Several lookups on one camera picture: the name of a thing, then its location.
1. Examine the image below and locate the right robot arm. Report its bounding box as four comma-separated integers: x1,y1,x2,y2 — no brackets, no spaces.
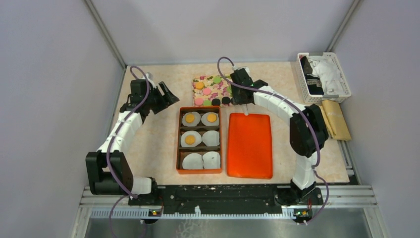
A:
230,67,328,204

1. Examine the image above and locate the orange box lid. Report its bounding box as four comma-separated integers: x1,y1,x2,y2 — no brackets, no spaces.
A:
226,113,273,179

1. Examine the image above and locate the white paper cup middle-right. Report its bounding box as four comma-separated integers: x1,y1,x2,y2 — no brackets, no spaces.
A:
202,130,220,147

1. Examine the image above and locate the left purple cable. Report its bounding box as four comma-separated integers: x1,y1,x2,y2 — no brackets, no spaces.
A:
105,65,152,238

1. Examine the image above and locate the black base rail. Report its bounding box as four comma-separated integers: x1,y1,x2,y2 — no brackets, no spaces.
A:
128,184,324,215

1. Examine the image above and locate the white paper cup top-right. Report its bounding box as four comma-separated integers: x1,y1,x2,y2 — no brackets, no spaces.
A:
201,112,219,126

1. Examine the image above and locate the white paper cup middle-left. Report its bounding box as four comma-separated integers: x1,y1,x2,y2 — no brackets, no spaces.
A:
180,131,202,148

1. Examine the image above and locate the pink cookie packed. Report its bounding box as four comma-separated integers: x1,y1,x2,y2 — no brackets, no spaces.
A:
202,88,211,96

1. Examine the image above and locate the white paper cup top-left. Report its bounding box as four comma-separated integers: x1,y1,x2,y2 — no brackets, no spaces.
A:
182,112,201,127

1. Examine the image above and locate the black cookie left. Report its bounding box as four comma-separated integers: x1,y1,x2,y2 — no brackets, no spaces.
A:
211,98,221,106

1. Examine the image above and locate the black item in basket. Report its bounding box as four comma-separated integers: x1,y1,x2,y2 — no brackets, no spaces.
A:
300,56,324,95

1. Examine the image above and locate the white paper cup bottom-left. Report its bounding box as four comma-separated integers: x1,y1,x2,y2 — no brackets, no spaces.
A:
182,153,204,170

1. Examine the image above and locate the black cookie middle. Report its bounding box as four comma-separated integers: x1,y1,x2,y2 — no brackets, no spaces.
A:
221,97,231,105

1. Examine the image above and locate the pink cookie bottom left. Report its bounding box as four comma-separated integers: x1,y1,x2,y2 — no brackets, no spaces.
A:
194,98,204,107

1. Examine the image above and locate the floral cookie tray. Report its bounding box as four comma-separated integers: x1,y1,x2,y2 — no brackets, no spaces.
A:
192,75,233,107

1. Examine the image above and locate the black cookie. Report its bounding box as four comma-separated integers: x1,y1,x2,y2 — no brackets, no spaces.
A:
221,97,231,105
211,98,221,106

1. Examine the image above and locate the white plastic basket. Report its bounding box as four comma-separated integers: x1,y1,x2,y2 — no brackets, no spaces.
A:
295,52,352,104

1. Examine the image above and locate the orange cookie box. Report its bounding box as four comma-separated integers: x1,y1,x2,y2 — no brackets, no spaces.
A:
176,106,223,175

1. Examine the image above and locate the white paper cup bottom-right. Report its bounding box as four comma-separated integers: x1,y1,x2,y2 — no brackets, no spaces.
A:
202,151,221,169

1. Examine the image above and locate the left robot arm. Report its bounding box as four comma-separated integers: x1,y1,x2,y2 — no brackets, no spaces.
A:
85,73,179,205

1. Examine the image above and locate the yellow cookie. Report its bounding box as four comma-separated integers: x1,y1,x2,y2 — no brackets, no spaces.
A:
185,114,195,123
184,135,196,145
207,113,217,122
195,81,205,90

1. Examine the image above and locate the white cloth in basket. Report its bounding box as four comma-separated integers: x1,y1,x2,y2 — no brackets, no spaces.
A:
308,56,345,95

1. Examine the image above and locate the green cookie top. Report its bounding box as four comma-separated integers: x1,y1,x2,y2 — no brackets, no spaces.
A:
212,76,222,84

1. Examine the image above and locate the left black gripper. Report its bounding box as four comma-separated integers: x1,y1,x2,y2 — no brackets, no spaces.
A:
144,81,179,114

